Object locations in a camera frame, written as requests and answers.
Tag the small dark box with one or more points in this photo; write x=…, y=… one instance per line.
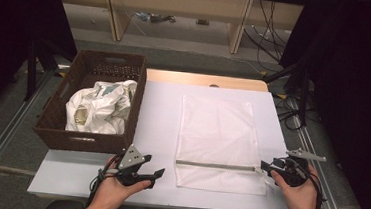
x=202, y=22

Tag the person's right hand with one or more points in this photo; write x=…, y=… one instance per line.
x=301, y=202

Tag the metal floor rail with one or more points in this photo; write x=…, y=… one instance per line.
x=321, y=182
x=3, y=137

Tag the brown woven basket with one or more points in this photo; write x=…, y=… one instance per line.
x=54, y=134

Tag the white table cover sheet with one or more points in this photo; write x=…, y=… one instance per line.
x=159, y=115

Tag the dark curtain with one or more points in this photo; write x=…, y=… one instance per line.
x=6, y=20
x=359, y=81

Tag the light wooden shelf unit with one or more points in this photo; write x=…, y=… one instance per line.
x=178, y=2

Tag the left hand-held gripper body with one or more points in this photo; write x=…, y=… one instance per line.
x=130, y=158

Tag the black metal stand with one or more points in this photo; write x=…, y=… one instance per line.
x=30, y=72
x=304, y=94

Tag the person's left hand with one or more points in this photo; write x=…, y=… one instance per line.
x=109, y=195

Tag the white garment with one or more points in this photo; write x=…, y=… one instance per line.
x=102, y=111

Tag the white mesh laundry bag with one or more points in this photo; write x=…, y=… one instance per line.
x=218, y=133

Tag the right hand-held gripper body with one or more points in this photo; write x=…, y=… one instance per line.
x=295, y=175

